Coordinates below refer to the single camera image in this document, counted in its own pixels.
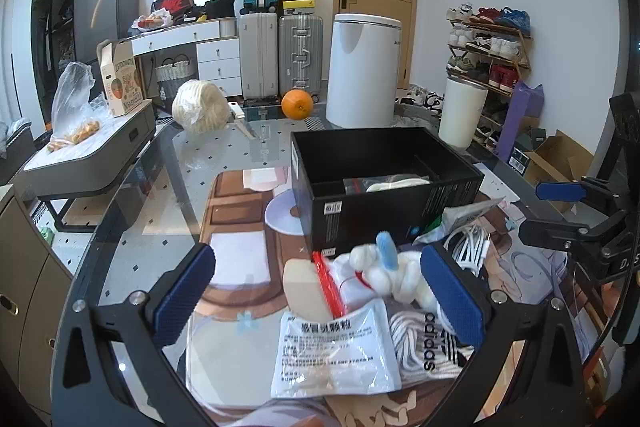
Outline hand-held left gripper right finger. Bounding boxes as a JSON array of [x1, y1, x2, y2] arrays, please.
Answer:
[[419, 243, 596, 427]]

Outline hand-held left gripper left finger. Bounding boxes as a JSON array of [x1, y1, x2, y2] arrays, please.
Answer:
[[50, 242, 218, 427]]

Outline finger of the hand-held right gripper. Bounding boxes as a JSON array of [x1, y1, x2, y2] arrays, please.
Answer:
[[535, 178, 626, 209], [518, 213, 629, 259]]

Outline bagged white shoelaces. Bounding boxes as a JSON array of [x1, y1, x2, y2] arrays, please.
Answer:
[[387, 307, 476, 380]]

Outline white blue plush toy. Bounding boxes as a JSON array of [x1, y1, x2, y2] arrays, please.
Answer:
[[348, 231, 446, 308]]

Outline green white packet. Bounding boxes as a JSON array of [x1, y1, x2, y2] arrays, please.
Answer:
[[412, 197, 506, 244]]

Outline black cardboard box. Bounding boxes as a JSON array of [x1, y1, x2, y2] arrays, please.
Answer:
[[291, 127, 485, 256]]

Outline red zip plastic bag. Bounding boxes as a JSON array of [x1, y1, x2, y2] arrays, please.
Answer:
[[312, 251, 386, 318]]

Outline open cardboard box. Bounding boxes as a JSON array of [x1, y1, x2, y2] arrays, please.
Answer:
[[522, 130, 596, 212]]

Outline dark shoe box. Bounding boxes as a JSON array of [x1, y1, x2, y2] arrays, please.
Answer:
[[509, 147, 532, 171]]

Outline purple bag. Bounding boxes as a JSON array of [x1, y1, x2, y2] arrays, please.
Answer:
[[492, 82, 545, 162]]

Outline printed table mat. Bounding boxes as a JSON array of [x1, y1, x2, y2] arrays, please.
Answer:
[[185, 167, 601, 427]]

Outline beige sponge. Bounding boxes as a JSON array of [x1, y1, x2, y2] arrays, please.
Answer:
[[282, 258, 331, 325]]

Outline cream tumbler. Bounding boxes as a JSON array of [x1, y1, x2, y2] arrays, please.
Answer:
[[438, 76, 489, 151]]

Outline white sachet packet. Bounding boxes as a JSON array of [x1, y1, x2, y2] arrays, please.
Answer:
[[270, 298, 403, 399]]

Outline white cloth in clear bag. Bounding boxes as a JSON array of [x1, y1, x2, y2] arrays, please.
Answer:
[[343, 174, 433, 195]]

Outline wooden shoe rack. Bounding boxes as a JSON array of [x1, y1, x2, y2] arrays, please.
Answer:
[[446, 2, 533, 148]]

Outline person's lilac clothing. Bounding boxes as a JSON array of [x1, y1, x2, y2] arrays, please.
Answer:
[[240, 399, 341, 427]]

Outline beige cabinet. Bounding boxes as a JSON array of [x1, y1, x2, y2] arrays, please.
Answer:
[[0, 187, 76, 427]]

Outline row of shoes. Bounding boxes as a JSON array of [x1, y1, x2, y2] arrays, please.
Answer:
[[446, 3, 532, 142]]

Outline pile of loose shoes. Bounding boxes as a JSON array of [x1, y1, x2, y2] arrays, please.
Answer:
[[395, 84, 446, 108]]

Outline grey white side table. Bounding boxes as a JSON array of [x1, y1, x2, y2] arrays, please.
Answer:
[[12, 99, 157, 233]]

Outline white bagged round bread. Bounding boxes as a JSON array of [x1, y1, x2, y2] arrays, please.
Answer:
[[172, 79, 232, 136]]

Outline grey woven basket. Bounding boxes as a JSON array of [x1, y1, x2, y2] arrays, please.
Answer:
[[154, 57, 196, 100]]

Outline clear bag of small oranges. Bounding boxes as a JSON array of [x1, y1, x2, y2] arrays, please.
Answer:
[[47, 62, 113, 152]]

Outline orange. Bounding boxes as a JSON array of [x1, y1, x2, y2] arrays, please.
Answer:
[[281, 90, 314, 122]]

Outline printed fruit carton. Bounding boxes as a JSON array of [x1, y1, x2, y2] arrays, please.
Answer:
[[96, 38, 146, 118]]

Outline large white electric kettle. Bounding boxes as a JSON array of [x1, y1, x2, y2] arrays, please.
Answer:
[[326, 13, 402, 129]]

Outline white dresser desk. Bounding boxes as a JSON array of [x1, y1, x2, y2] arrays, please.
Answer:
[[120, 19, 243, 100]]

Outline white suitcase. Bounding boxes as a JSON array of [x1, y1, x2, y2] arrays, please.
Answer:
[[238, 12, 279, 100]]

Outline silver suitcase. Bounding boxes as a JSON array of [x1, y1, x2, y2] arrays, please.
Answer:
[[278, 14, 324, 100]]

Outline red white food bag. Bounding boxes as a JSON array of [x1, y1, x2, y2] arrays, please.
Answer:
[[131, 9, 173, 32]]

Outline black bag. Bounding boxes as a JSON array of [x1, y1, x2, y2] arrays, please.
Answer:
[[205, 0, 236, 20]]

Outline red black shoe box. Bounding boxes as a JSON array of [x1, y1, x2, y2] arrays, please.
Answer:
[[151, 0, 196, 20]]

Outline grey fridge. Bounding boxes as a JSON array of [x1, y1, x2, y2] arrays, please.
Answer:
[[74, 0, 141, 62]]

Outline yellow black box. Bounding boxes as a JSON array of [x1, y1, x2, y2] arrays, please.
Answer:
[[281, 0, 317, 16]]

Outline dark glass wardrobe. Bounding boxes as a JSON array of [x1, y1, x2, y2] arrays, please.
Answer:
[[30, 0, 111, 128]]

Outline white cable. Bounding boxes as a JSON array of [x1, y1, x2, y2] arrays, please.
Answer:
[[444, 224, 493, 278]]

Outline white handled knife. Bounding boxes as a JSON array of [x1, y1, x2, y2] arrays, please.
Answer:
[[229, 103, 261, 140]]

